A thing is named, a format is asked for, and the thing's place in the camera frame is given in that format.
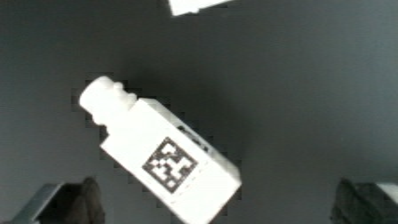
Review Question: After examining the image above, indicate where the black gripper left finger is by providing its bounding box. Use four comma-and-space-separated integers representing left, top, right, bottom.
14, 177, 105, 224

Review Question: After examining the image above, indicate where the white sheet with tags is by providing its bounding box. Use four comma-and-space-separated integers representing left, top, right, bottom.
169, 0, 231, 16

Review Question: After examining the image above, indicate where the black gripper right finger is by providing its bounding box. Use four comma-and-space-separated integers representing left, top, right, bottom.
330, 178, 398, 224

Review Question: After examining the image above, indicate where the white table leg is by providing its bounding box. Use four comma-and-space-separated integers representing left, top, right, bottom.
78, 76, 242, 224

